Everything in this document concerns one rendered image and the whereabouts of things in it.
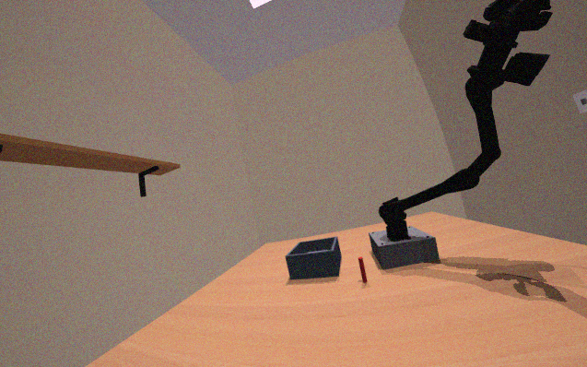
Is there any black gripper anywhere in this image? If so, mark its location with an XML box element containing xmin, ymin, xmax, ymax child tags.
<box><xmin>483</xmin><ymin>0</ymin><xmax>553</xmax><ymax>53</ymax></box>

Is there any dark red peg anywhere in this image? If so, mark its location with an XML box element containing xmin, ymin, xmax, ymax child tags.
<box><xmin>358</xmin><ymin>256</ymin><xmax>368</xmax><ymax>283</ymax></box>

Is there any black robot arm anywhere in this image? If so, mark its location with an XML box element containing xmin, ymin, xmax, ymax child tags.
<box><xmin>379</xmin><ymin>19</ymin><xmax>550</xmax><ymax>242</ymax></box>

